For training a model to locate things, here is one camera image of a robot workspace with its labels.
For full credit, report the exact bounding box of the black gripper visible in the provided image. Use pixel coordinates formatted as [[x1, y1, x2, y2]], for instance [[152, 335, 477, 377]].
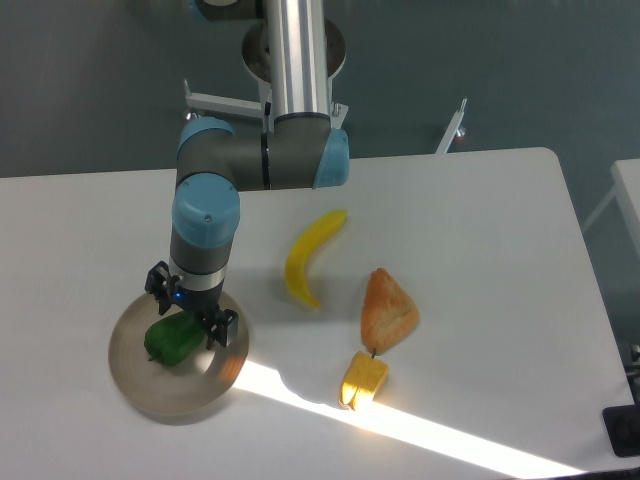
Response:
[[144, 261, 239, 350]]

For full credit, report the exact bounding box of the green bell pepper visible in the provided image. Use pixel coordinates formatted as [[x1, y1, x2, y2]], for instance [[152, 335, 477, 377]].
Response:
[[144, 311, 205, 367]]

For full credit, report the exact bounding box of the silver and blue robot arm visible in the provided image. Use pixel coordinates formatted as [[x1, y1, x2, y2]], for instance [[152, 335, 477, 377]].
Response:
[[145, 1, 349, 347]]

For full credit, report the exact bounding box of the round beige plate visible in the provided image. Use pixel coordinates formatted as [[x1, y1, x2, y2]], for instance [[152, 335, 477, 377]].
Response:
[[108, 293, 249, 425]]

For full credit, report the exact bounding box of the yellow bell pepper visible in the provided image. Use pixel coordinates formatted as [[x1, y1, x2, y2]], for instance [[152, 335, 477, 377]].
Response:
[[338, 351, 390, 411]]

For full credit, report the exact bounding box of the yellow banana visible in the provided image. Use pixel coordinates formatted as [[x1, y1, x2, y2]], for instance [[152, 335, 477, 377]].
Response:
[[284, 209, 347, 309]]

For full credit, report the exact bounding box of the orange bread triangle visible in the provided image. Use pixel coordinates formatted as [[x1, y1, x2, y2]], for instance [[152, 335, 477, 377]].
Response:
[[360, 268, 420, 354]]

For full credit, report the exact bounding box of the black device at edge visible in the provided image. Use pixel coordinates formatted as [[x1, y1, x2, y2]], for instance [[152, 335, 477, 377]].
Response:
[[601, 342, 640, 458]]

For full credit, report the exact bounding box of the white side table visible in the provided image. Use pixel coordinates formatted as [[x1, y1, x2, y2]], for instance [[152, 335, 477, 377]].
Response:
[[581, 159, 639, 253]]

